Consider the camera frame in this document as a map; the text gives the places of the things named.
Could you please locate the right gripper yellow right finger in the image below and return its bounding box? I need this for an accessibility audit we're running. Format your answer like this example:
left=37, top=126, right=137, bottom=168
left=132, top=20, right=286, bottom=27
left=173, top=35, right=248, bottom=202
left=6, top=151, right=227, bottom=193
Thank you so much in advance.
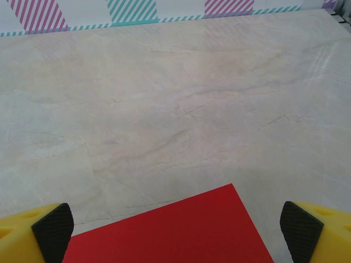
left=279, top=201, right=351, bottom=263

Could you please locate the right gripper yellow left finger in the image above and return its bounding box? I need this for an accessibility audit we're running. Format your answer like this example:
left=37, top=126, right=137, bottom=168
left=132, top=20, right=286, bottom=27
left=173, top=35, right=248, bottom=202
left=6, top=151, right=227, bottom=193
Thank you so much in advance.
left=0, top=202, right=75, bottom=263

